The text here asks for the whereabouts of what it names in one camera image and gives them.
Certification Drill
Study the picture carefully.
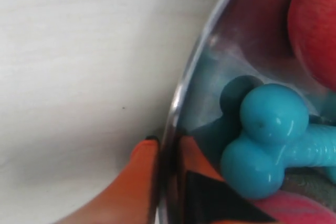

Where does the round steel plate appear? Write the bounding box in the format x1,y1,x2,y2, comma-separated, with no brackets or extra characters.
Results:
158,0,335,223

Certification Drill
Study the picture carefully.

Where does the turquoise bone toy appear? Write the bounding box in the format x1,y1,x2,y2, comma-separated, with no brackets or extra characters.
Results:
220,76,335,199

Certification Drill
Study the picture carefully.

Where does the red apple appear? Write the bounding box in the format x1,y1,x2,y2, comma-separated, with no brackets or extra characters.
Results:
287,0,335,90

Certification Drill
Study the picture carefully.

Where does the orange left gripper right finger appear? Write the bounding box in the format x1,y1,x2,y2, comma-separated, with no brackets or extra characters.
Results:
178,136,276,223

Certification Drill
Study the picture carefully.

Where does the pink peach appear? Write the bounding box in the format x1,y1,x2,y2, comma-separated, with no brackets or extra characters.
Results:
252,190,335,224

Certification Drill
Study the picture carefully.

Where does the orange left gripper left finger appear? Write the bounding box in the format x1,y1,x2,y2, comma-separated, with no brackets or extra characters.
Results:
57,136,160,224

